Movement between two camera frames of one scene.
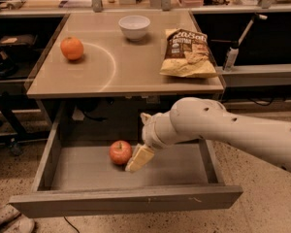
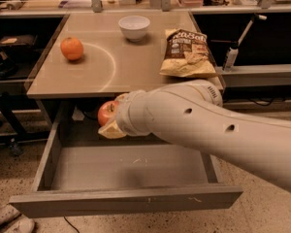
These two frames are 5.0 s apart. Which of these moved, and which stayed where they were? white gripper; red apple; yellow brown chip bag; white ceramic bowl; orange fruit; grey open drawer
Moved: red apple; white gripper
Stayed: grey open drawer; orange fruit; white ceramic bowl; yellow brown chip bag
